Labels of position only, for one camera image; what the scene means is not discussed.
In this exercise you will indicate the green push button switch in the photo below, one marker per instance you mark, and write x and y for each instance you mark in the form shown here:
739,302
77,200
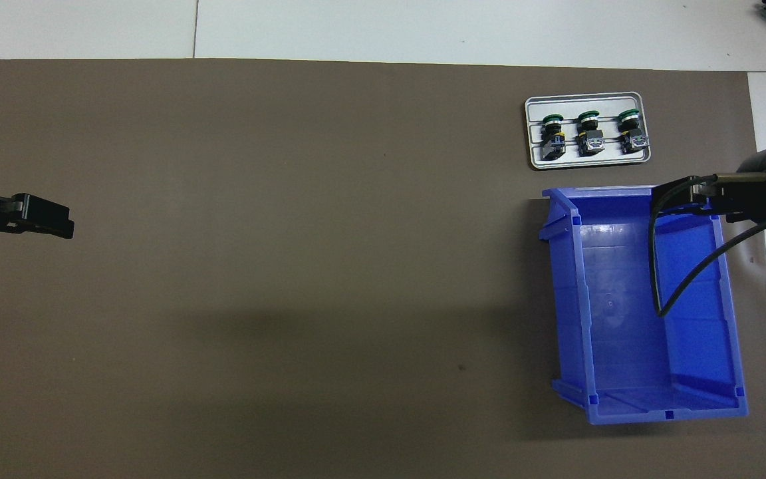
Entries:
589,141
551,121
630,120

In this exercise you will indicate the grey metal tray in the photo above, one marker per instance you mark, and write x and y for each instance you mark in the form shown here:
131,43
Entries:
569,106

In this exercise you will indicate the brown table mat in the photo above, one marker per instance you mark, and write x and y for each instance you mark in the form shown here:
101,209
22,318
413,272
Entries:
290,199

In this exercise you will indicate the blue plastic storage bin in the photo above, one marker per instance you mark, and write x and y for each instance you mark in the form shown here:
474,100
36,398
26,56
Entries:
622,299

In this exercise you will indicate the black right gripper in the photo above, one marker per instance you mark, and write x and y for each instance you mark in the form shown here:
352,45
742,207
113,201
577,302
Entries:
755,199

